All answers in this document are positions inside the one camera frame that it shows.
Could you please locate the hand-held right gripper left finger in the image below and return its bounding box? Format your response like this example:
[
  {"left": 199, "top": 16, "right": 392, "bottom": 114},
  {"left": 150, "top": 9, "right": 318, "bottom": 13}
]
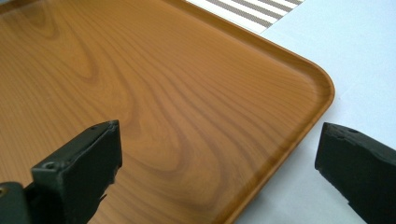
[{"left": 23, "top": 119, "right": 123, "bottom": 224}]

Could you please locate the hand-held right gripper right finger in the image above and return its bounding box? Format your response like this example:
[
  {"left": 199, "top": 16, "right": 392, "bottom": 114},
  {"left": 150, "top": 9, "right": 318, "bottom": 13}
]
[{"left": 314, "top": 121, "right": 396, "bottom": 224}]

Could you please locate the wood grain tray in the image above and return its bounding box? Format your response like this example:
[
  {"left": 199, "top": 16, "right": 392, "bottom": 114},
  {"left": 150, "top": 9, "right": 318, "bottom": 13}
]
[{"left": 0, "top": 0, "right": 336, "bottom": 224}]

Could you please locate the striped white cloth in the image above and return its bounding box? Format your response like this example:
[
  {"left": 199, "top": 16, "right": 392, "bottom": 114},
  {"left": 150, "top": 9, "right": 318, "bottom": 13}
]
[{"left": 185, "top": 0, "right": 306, "bottom": 35}]

